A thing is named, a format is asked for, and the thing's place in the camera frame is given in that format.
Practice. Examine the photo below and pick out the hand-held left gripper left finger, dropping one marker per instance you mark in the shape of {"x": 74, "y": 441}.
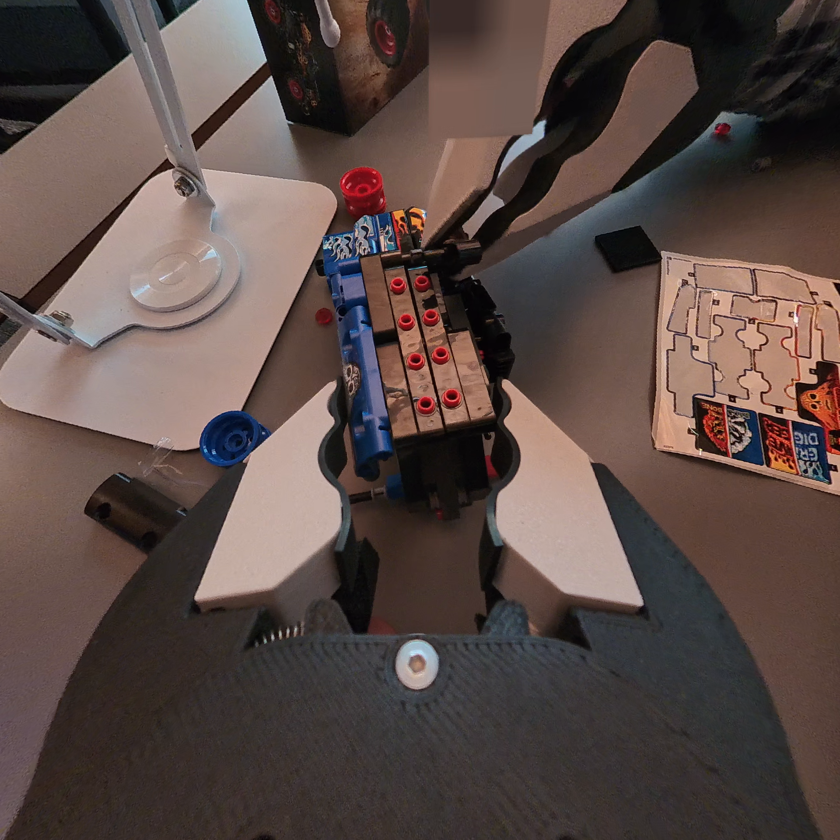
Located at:
{"x": 275, "y": 525}

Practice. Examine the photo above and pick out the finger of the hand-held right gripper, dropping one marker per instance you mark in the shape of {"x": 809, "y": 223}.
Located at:
{"x": 459, "y": 190}
{"x": 630, "y": 124}

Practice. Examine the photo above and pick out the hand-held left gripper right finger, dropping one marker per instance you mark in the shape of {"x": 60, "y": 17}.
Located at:
{"x": 564, "y": 531}

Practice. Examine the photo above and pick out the brick-built toy truck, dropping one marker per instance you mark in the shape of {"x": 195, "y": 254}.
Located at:
{"x": 426, "y": 367}

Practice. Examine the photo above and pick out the scattered small brick parts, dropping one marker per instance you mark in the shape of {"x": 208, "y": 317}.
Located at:
{"x": 722, "y": 129}

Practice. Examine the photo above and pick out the red wheel rim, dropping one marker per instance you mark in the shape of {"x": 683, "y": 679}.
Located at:
{"x": 362, "y": 191}

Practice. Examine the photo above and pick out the blue wheel rim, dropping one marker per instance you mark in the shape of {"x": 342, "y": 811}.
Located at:
{"x": 229, "y": 438}

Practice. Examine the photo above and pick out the black square tile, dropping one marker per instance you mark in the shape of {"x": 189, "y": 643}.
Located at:
{"x": 627, "y": 248}

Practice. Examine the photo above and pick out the clear plastic wrap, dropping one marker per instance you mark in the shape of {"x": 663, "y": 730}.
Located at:
{"x": 161, "y": 456}

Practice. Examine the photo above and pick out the black cylinder part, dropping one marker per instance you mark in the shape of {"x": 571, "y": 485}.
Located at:
{"x": 131, "y": 508}

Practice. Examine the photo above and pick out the black toy set box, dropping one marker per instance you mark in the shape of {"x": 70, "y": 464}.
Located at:
{"x": 341, "y": 85}

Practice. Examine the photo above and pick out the sticker sheet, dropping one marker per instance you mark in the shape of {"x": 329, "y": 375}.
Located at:
{"x": 722, "y": 315}

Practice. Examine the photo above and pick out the clear round disc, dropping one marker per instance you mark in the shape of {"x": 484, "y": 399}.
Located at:
{"x": 176, "y": 275}

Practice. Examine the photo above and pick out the black office chair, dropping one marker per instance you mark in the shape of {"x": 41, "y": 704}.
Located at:
{"x": 52, "y": 46}

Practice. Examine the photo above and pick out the white stand with base plate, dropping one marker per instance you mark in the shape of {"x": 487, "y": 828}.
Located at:
{"x": 262, "y": 262}

